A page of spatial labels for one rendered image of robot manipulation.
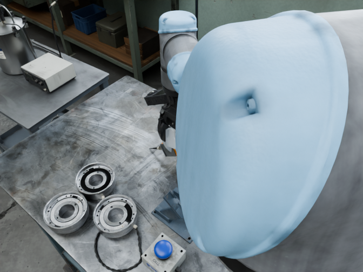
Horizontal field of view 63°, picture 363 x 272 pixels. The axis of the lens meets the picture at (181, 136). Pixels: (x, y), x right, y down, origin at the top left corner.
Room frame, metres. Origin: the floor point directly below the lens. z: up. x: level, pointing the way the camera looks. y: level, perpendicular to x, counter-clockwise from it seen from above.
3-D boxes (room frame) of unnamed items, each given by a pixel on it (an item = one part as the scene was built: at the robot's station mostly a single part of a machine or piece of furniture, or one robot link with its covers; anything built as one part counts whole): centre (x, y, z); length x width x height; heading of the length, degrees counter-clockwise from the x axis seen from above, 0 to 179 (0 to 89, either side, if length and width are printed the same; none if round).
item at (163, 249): (0.26, 0.04, 0.85); 0.04 x 0.04 x 0.05
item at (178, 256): (0.26, 0.03, 0.82); 0.08 x 0.07 x 0.05; 52
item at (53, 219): (0.37, 0.29, 0.82); 0.08 x 0.08 x 0.02
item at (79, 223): (0.37, 0.29, 0.82); 0.10 x 0.10 x 0.04
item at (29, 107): (1.19, 0.74, 0.34); 0.67 x 0.46 x 0.68; 56
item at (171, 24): (0.55, 0.01, 1.19); 0.09 x 0.08 x 0.11; 10
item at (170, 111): (0.54, 0.00, 1.03); 0.09 x 0.08 x 0.12; 47
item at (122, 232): (0.36, 0.16, 0.82); 0.10 x 0.10 x 0.04
